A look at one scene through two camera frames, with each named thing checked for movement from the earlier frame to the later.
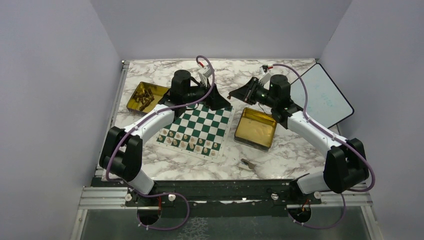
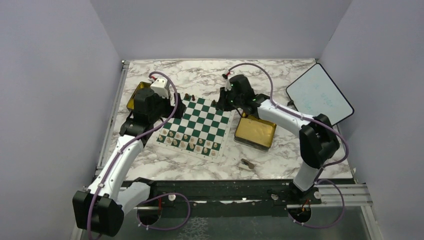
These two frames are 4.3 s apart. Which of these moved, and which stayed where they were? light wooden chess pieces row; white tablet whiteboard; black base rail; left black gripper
Moved: left black gripper
Stayed: light wooden chess pieces row; black base rail; white tablet whiteboard
